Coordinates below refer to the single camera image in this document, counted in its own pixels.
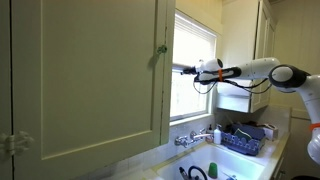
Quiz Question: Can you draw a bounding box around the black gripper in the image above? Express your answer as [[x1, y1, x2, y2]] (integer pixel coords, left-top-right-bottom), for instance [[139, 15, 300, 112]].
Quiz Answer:
[[181, 66, 199, 76]]

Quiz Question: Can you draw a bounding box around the green cabinet door latch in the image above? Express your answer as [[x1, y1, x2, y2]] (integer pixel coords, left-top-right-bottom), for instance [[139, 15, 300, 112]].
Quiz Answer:
[[156, 44, 169, 56]]

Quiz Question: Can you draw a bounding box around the white paper towel roll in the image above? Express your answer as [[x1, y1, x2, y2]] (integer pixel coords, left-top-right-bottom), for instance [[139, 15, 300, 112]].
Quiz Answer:
[[215, 79, 253, 113]]

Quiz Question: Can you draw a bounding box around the white soap pump bottle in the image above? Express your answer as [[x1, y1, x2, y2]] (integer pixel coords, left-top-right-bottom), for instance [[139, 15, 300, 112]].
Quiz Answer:
[[213, 124, 223, 145]]

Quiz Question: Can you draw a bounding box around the yellow green scrub sponge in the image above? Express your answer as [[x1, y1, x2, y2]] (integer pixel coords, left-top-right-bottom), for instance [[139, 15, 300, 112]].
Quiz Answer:
[[233, 128, 252, 143]]

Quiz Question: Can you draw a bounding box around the white cabinet door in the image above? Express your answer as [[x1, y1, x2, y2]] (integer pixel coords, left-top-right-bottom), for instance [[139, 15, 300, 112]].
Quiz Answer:
[[0, 0, 177, 180]]

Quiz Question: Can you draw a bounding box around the blue dish rack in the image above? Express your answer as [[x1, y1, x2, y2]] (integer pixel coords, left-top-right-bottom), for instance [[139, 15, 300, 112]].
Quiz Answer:
[[220, 123, 268, 157]]

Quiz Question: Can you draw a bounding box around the white kitchen sink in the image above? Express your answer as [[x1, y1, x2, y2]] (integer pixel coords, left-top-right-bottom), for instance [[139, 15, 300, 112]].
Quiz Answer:
[[156, 143, 266, 180]]

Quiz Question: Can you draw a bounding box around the black item in sink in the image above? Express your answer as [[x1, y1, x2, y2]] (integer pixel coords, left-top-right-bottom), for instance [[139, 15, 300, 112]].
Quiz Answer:
[[178, 165, 209, 180]]

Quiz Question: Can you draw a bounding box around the green plastic cup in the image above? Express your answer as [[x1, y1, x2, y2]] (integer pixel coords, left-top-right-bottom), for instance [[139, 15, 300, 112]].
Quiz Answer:
[[208, 162, 219, 179]]

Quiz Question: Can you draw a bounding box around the small white box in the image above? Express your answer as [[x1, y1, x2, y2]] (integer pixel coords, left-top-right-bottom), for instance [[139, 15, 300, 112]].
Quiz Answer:
[[264, 123, 280, 141]]

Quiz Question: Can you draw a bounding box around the cream base cabinet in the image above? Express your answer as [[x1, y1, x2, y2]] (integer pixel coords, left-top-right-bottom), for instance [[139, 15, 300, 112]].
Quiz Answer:
[[270, 156, 292, 180]]

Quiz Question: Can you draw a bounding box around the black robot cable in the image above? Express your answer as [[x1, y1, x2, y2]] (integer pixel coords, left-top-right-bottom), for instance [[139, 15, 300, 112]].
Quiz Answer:
[[192, 71, 273, 96]]

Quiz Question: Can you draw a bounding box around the chrome wall faucet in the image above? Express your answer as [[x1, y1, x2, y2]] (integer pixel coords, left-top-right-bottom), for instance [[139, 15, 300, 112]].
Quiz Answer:
[[174, 128, 214, 149]]

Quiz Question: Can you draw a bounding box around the cream wall cabinet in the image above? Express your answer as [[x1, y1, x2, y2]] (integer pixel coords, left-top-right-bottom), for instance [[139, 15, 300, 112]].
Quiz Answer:
[[218, 0, 278, 114]]

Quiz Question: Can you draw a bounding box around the cutlery with blue handle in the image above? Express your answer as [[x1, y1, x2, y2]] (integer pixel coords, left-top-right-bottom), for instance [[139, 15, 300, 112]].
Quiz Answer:
[[222, 171, 238, 180]]

